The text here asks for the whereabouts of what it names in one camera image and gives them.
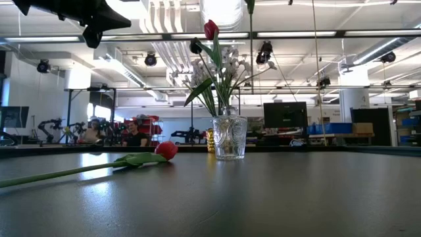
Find seated person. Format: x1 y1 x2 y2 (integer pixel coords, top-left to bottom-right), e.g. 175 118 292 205
122 120 149 147

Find brown cardboard box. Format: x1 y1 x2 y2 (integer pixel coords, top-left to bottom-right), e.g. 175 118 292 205
352 122 374 135

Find bunch of white flowers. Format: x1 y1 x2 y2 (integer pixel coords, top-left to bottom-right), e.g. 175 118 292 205
189 45 251 109

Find background black robot arms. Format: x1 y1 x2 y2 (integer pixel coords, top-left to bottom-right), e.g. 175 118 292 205
37 118 86 145

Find single white flower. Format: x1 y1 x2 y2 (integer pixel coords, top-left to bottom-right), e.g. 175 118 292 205
230 60 278 99

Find red tulip with green stem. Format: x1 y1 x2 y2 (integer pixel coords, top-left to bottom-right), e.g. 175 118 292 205
0 141 179 190

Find row of blue bins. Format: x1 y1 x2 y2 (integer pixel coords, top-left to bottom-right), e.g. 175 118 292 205
307 122 353 136

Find thin hanging cable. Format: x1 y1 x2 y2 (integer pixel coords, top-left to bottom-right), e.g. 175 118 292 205
311 0 326 139

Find black cabinet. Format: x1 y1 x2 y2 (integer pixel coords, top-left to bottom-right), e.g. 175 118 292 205
350 107 392 146

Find storage shelf with bins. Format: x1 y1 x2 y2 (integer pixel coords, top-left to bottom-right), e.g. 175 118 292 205
396 105 421 145

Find red tulip with thick stem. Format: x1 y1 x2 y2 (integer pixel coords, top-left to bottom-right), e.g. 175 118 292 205
203 19 228 116

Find gold ribbed vase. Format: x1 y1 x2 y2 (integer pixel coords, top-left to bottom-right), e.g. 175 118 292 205
206 127 216 154

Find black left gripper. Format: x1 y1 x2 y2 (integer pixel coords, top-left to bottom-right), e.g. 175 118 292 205
11 0 132 50

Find small dark monitor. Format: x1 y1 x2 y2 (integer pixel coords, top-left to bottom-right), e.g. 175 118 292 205
0 105 30 129

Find dark-headed tulip with long leaf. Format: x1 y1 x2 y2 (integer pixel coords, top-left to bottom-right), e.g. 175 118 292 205
183 37 231 116

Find clear patterned glass vase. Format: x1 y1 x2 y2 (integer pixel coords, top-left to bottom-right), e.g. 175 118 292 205
211 105 249 161

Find black overhead camera on mount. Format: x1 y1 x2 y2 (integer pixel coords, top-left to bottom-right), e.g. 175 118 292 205
255 41 274 66

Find red storage shelf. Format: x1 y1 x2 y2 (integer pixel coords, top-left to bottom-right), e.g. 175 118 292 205
113 115 164 147

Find person leaning at bench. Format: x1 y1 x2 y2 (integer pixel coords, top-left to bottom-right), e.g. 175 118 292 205
80 118 105 145

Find silver ceiling air duct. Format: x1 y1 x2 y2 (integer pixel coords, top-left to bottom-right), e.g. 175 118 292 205
200 0 246 66

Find large black monitor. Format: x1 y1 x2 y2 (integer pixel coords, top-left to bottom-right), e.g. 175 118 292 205
262 101 309 129

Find black frame bar with lights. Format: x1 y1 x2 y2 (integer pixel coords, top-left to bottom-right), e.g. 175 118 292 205
0 29 421 43

